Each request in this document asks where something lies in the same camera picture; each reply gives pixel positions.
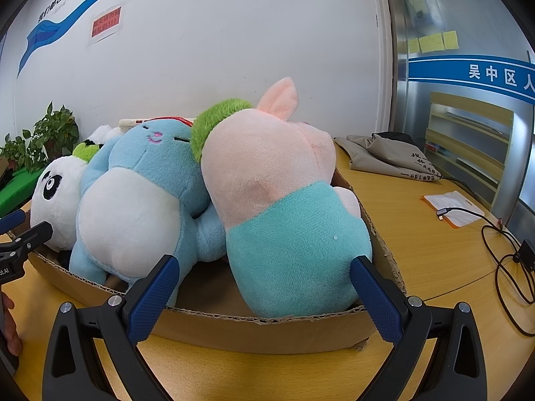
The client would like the large green potted plant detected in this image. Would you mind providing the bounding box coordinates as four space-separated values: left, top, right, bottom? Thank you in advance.
31 101 80 163

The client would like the green fuzzy plush piece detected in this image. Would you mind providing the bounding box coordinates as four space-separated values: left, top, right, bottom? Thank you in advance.
190 98 253 163

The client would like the black looped cable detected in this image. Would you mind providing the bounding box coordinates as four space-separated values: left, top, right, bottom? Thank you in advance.
480 216 535 337

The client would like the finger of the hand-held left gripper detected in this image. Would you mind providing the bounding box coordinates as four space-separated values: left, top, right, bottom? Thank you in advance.
0 210 28 235
0 221 54 265

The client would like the black cable with plug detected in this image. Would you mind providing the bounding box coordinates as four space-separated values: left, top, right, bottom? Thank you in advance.
436 206 486 220

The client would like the black power adapter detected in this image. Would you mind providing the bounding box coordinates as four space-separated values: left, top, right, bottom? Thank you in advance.
514 240 535 268

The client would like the black white panda plush toy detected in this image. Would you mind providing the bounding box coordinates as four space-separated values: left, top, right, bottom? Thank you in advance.
30 154 90 253

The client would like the pink pig plush toy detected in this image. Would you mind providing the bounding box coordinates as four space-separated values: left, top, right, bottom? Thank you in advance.
201 77 373 319

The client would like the white plastic packet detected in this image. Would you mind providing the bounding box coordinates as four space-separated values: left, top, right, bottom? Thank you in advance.
423 191 486 228

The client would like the small white green plush toy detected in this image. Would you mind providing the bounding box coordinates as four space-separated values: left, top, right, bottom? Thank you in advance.
72 124 124 163

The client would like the blue white plush toy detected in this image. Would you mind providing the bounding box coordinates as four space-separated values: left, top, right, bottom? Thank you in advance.
69 118 228 307

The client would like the small green potted plant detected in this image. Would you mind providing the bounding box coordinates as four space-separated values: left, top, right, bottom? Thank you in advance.
0 133 38 174

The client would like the grey cloth bag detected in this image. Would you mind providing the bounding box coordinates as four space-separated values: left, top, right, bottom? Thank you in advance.
334 132 450 182

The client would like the metal door frame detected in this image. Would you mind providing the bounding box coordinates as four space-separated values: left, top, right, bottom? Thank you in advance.
380 0 412 134

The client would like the green mat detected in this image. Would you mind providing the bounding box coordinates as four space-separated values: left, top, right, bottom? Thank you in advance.
0 167 46 218

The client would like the cream flat object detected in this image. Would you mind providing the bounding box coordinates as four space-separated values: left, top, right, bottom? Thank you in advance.
118 117 168 131

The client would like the blue wall decal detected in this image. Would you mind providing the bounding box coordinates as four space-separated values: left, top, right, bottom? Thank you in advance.
17 0 289 78

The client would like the brown cardboard box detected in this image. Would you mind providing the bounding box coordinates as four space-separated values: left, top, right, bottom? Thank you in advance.
27 167 408 354

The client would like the red wall notice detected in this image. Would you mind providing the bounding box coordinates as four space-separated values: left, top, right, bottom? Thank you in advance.
86 3 125 47

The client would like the person's left hand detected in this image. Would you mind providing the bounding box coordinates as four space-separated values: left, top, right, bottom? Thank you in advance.
0 292 22 358

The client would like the red cord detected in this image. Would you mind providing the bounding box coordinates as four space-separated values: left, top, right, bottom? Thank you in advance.
146 115 197 128

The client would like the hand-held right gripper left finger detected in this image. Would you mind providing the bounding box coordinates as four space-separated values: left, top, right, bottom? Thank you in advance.
42 254 180 401

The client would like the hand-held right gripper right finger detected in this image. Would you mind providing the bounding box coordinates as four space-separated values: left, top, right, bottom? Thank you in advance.
349 255 488 401

